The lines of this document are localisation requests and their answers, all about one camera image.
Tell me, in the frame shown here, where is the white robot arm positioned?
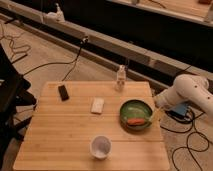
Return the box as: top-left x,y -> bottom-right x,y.
153,74 -> 213,119

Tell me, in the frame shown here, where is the blue power box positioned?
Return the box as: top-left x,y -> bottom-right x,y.
171,103 -> 188,117

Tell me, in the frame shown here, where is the red orange pepper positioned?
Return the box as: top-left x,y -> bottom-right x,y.
127,118 -> 145,126

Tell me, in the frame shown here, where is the tangled cable at left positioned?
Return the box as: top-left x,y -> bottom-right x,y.
0,21 -> 32,63

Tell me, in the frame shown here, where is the black cable with plug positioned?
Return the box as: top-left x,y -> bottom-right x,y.
20,35 -> 90,82

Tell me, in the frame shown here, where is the clear plastic bottle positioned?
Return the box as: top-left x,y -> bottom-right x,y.
115,65 -> 126,91

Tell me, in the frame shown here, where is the green bowl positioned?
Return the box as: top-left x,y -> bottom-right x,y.
119,99 -> 153,131

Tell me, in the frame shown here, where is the black chair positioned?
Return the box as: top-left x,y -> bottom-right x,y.
0,44 -> 37,169

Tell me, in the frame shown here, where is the black rectangular block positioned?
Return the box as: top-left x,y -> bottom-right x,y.
58,85 -> 69,101

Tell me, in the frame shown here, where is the white rectangular block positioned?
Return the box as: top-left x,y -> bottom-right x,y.
91,98 -> 104,114

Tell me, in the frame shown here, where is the black floor cable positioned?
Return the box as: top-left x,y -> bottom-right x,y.
160,108 -> 213,171

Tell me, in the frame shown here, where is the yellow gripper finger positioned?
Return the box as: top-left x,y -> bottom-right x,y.
149,108 -> 161,122

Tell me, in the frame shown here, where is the white object on rail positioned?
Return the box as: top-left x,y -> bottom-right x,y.
46,4 -> 65,22

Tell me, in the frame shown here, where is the white ceramic cup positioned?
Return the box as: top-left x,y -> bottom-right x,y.
90,135 -> 112,160

